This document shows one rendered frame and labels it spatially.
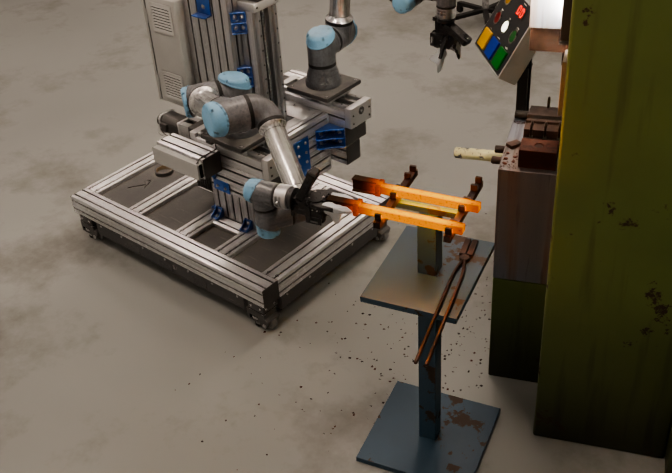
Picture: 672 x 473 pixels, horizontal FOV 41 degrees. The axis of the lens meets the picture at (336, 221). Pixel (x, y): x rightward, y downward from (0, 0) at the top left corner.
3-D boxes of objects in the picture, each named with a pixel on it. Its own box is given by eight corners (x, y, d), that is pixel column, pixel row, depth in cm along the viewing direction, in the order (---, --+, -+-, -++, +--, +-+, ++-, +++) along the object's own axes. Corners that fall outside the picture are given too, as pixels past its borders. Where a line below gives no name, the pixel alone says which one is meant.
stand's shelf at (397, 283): (360, 301, 269) (359, 296, 267) (407, 230, 298) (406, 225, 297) (456, 324, 257) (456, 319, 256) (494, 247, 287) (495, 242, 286)
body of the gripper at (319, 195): (334, 213, 271) (298, 205, 275) (332, 189, 266) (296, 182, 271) (322, 226, 265) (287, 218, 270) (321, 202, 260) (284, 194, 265)
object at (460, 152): (453, 161, 360) (453, 149, 357) (456, 154, 364) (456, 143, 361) (565, 172, 348) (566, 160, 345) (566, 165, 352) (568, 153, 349)
